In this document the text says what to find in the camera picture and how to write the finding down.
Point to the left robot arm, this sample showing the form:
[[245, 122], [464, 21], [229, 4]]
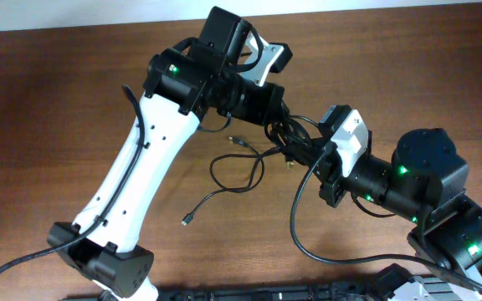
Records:
[[224, 68]]

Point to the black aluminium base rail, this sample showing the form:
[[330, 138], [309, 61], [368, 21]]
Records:
[[392, 283]]

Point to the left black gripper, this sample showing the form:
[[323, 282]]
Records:
[[271, 95]]

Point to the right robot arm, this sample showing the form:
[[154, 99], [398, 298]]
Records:
[[423, 183]]

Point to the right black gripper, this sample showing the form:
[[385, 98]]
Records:
[[329, 167]]

